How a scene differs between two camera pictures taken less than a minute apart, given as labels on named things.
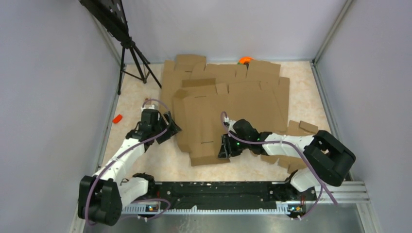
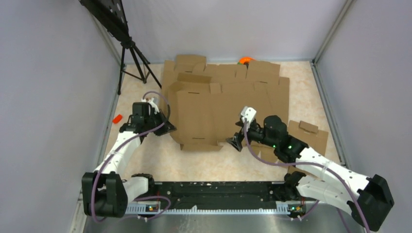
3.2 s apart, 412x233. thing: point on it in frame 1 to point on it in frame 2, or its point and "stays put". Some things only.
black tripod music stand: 110,16 stays put
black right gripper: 226,141 to 236,140
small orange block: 117,119 stays put
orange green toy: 245,60 stays put
